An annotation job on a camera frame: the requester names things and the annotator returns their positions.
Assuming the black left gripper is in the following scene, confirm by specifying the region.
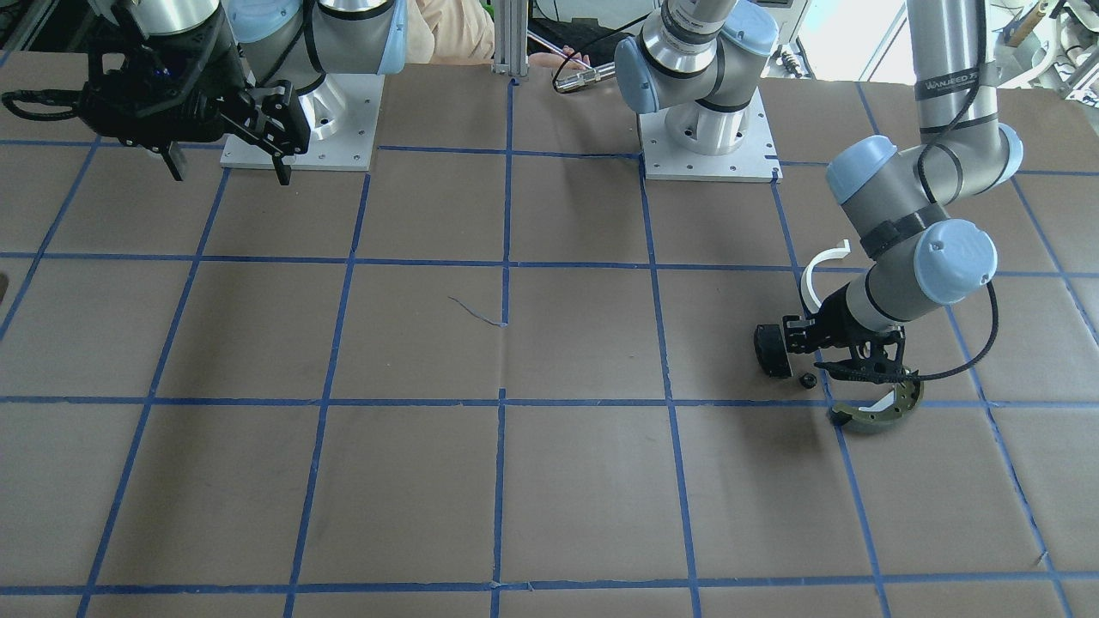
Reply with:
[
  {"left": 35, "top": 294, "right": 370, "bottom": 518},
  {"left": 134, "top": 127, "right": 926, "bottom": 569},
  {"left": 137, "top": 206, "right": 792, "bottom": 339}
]
[{"left": 781, "top": 296, "right": 919, "bottom": 384}]

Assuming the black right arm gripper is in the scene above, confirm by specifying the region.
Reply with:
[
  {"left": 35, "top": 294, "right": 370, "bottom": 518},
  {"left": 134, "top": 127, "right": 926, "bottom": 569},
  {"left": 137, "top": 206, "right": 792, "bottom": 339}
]
[{"left": 76, "top": 19, "right": 311, "bottom": 186}]

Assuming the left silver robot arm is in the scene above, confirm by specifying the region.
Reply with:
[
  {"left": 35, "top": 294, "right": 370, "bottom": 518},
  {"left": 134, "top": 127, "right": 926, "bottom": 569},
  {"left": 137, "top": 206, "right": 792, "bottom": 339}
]
[{"left": 615, "top": 1, "right": 1024, "bottom": 384}]

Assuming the white curved plastic clamp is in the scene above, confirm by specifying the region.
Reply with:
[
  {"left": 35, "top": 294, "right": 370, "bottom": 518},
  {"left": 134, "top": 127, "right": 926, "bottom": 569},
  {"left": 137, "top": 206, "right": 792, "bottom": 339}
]
[{"left": 800, "top": 240, "right": 853, "bottom": 317}]

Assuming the black brake pad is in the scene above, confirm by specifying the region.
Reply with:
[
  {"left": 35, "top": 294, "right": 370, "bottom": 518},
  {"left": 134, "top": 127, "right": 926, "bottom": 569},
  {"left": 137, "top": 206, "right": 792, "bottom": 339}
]
[{"left": 753, "top": 324, "right": 792, "bottom": 379}]

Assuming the green curved brake shoe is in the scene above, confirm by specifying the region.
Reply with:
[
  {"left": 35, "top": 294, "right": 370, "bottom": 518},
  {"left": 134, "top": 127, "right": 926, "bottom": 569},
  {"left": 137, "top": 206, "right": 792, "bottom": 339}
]
[{"left": 828, "top": 380, "right": 923, "bottom": 434}]

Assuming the person in beige shirt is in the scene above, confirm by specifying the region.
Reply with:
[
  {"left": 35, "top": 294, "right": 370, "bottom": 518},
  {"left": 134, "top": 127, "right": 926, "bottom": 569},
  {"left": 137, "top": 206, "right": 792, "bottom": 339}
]
[{"left": 404, "top": 0, "right": 593, "bottom": 71}]

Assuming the brown paper table mat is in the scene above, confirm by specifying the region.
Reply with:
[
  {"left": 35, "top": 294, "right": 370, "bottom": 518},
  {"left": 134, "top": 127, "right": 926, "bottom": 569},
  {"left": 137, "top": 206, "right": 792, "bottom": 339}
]
[{"left": 1, "top": 66, "right": 1096, "bottom": 617}]

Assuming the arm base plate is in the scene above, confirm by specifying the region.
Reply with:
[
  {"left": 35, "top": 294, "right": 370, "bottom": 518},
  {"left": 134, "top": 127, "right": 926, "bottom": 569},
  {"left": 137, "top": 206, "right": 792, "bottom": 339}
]
[
  {"left": 637, "top": 91, "right": 784, "bottom": 183},
  {"left": 284, "top": 74, "right": 385, "bottom": 172}
]

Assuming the aluminium frame post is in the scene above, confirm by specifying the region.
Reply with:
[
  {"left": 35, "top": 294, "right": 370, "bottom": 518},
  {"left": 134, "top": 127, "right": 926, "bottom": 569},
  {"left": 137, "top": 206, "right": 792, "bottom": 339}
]
[{"left": 490, "top": 0, "right": 529, "bottom": 81}]

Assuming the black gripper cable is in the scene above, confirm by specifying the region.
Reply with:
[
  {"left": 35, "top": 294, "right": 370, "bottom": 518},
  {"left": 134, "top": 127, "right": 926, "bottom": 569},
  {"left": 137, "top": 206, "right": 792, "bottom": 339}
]
[{"left": 902, "top": 0, "right": 1000, "bottom": 383}]

